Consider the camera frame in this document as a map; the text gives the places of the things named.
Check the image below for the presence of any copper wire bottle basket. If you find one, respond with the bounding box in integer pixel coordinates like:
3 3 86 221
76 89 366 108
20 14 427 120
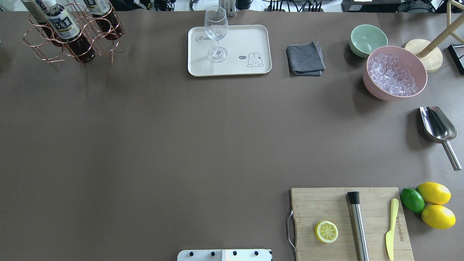
22 0 125 71

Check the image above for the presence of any tea bottle white cap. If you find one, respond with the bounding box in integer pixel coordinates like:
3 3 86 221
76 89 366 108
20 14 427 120
42 0 95 63

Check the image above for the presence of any white rabbit tray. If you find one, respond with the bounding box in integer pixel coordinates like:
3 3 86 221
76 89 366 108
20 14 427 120
187 25 272 76

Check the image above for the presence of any folded grey cloth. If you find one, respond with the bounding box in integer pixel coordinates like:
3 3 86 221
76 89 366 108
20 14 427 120
286 40 326 76

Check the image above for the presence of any bamboo cutting board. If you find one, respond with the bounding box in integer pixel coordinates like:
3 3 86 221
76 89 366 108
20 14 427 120
290 188 400 261

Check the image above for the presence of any clear wine glass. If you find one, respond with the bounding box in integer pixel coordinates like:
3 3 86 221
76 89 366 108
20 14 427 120
204 5 228 63

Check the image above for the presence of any half lemon slice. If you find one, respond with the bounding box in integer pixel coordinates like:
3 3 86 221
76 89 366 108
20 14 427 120
315 221 339 243

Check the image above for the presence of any green ceramic bowl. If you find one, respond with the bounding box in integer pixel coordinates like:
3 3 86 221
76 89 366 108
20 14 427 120
349 24 388 58

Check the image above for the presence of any pink bowl of ice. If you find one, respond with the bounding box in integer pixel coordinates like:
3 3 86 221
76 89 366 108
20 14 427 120
363 46 428 101

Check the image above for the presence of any steel muddler black tip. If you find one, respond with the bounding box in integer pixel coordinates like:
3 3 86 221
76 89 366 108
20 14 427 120
347 191 370 261

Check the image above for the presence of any yellow plastic knife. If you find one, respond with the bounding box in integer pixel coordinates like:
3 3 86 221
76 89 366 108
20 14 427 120
385 198 399 261

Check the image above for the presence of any green lime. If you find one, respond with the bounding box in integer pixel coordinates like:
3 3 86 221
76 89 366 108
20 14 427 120
400 188 425 213

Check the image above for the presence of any steel ice scoop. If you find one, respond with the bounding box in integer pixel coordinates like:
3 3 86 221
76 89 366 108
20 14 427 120
419 106 462 171

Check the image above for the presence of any yellow lemon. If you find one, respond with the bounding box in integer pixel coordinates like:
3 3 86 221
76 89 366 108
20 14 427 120
421 204 456 229
416 182 451 205

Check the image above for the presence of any wooden glass drying rack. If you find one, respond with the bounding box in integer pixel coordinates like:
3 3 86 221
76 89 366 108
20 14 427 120
403 0 464 73

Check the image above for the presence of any black tray with glasses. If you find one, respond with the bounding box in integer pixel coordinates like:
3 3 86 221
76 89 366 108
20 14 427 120
448 43 464 75

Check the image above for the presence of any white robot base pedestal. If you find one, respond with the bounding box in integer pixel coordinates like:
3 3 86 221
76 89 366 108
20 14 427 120
177 248 273 261

